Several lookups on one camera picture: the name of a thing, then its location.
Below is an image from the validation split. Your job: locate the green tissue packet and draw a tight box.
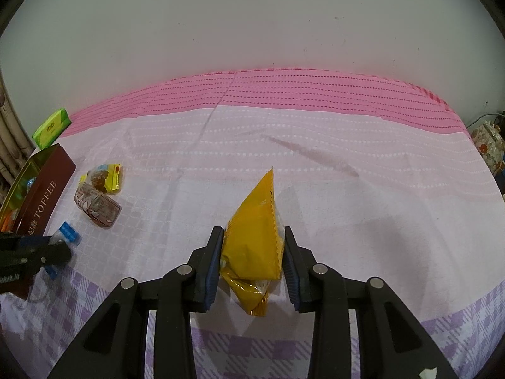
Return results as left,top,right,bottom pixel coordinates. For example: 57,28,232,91
32,108,74,151

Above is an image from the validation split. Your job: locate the white cable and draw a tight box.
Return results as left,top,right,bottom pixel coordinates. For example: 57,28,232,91
467,112,505,129

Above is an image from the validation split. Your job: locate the clear-wrapped brown snack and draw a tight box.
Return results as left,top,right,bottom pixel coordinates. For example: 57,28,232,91
74,182,122,230

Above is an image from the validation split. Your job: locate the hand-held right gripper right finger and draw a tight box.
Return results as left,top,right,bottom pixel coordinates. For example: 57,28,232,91
283,226,460,379

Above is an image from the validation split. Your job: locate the blue snack packet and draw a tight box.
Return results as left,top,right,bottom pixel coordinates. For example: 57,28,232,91
43,221,81,281

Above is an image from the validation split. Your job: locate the pink checked bedsheet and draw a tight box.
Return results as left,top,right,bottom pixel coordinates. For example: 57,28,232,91
0,67,505,379

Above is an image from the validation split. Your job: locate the yellow snack packet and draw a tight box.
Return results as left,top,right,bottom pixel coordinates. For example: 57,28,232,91
79,163,124,195

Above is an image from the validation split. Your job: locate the orange snack packet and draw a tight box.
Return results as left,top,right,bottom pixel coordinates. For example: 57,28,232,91
219,167,285,317

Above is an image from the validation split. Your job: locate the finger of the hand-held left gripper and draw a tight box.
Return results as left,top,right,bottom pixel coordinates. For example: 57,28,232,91
0,234,60,251
0,244,74,285

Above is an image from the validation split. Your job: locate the beige patterned curtain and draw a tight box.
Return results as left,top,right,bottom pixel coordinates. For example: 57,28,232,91
0,67,34,198

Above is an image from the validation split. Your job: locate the brown candy box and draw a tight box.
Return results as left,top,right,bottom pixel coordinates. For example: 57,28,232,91
0,143,77,301

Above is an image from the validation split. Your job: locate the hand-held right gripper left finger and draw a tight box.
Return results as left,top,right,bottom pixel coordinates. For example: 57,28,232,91
47,226,225,379

